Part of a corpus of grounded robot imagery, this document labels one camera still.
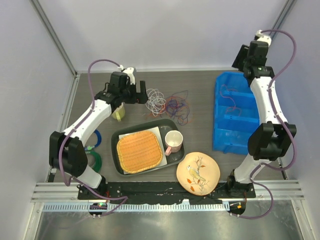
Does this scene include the white thin cable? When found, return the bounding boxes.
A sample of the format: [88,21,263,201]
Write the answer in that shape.
[145,88,168,117]

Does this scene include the purple thin cable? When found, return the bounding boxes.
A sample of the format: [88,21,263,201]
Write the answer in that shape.
[163,89,191,126]

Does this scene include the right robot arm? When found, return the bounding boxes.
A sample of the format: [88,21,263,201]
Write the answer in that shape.
[225,37,297,198]

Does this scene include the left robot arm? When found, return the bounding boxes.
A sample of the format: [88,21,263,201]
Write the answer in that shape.
[49,67,148,200]

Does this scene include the yellow ceramic mug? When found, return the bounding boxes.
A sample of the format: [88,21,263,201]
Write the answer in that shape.
[111,103,126,122]

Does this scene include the dark green plastic tray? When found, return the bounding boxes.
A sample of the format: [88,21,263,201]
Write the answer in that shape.
[111,119,185,177]

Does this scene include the blue tape roll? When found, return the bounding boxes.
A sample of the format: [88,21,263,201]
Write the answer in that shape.
[84,129,102,151]

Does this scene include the blue plastic compartment bin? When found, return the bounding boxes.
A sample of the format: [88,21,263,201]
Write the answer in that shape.
[212,72,260,155]

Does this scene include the pink ceramic mug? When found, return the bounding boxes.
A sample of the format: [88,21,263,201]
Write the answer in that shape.
[164,130,184,156]

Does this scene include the orange woven basket mat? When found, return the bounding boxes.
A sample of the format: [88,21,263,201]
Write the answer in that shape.
[116,130,164,174]

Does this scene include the green tape roll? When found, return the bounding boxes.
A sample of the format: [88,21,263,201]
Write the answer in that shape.
[85,150,102,173]

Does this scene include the bird pattern ceramic plate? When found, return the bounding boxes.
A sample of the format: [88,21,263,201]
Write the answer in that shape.
[176,152,221,196]

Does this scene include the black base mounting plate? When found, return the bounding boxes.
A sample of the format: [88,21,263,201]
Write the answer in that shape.
[77,181,257,205]

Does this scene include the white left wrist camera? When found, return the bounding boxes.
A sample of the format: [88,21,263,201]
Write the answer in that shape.
[117,65,137,85]

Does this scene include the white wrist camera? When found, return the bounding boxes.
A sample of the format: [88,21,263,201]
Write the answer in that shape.
[117,65,137,85]
[254,30,272,46]

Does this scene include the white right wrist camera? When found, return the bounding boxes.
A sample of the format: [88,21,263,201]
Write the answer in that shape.
[254,30,272,46]

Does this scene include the aluminium front rail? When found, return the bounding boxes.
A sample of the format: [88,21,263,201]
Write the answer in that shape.
[31,180,304,215]

